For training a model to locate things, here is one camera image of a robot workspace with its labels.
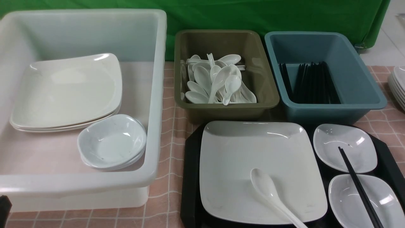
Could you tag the large white square plate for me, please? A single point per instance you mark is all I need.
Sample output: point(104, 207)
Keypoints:
point(231, 149)

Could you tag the white ceramic soup spoon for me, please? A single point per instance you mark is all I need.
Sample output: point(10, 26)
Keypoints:
point(265, 187)

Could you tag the white small bowl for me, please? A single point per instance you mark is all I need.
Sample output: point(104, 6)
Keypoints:
point(348, 207)
point(356, 143)

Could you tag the black chopstick pair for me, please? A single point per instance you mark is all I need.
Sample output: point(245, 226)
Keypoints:
point(366, 201)

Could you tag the pile of white soup spoons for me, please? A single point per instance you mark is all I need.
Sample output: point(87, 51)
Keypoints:
point(213, 81)

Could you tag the olive green plastic bin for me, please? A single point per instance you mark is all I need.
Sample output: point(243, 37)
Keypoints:
point(257, 76)

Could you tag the stack of small white bowls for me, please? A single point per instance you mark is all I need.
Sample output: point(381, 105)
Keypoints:
point(113, 143)

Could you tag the pink checkered tablecloth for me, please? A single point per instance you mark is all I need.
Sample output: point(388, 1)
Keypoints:
point(163, 206)

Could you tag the bundle of black chopsticks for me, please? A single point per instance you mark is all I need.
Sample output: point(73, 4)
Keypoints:
point(313, 84)

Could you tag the blue plastic bin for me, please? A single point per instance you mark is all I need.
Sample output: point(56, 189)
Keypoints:
point(356, 87)

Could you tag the large white plastic tub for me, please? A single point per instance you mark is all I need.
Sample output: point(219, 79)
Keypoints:
point(44, 171)

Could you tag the stack of white square plates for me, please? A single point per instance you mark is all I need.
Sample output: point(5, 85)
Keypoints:
point(61, 94)

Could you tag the green backdrop cloth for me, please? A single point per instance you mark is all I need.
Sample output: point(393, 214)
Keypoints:
point(358, 20)

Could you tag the white plates stack at edge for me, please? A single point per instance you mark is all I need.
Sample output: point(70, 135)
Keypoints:
point(396, 82)

